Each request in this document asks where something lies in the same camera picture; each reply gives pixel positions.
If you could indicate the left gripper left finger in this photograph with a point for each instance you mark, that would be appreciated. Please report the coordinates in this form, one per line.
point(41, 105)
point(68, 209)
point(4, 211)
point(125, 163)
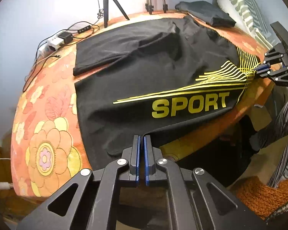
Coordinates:
point(130, 178)

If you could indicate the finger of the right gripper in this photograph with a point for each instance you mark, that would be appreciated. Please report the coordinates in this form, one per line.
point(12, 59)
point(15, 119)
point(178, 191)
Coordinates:
point(275, 55)
point(265, 71)

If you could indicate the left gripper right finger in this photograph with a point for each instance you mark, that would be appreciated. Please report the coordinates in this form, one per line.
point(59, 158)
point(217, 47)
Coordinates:
point(153, 176)

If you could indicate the black sport pants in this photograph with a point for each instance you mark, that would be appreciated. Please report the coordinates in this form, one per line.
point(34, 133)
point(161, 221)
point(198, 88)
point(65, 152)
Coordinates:
point(160, 78)

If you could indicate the striped grey fabric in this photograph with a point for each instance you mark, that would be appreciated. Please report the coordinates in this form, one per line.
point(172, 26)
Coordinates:
point(274, 131)

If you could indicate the green striped white pillow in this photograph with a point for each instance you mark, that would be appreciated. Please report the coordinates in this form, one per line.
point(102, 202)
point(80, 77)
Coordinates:
point(248, 18)

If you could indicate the folded dark grey garment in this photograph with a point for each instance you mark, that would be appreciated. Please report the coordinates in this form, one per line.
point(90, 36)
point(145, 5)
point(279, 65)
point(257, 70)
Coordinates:
point(207, 12)

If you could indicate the orange floral bed sheet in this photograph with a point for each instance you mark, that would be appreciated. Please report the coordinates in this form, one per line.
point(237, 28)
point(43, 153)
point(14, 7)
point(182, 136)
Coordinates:
point(46, 144)

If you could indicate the black power adapter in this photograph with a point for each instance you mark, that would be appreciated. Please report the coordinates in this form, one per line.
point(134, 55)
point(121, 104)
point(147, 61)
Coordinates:
point(67, 37)

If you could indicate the white power strip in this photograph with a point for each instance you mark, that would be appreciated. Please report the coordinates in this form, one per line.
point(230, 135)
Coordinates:
point(56, 41)

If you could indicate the black inline cable controller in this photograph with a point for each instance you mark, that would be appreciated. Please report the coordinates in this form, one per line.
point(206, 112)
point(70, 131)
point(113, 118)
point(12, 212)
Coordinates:
point(84, 29)

